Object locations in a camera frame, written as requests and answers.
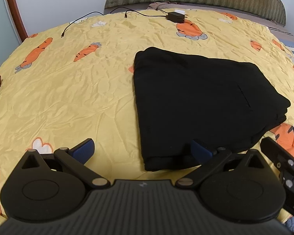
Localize brown wooden door frame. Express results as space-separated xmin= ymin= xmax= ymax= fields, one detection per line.
xmin=6 ymin=0 xmax=28 ymax=42

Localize black pants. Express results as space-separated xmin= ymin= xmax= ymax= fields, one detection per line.
xmin=133 ymin=47 xmax=290 ymax=171

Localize yellow carrot print bedspread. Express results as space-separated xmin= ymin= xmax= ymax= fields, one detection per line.
xmin=0 ymin=9 xmax=294 ymax=225

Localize black power adapter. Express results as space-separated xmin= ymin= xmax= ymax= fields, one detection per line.
xmin=166 ymin=12 xmax=185 ymax=23

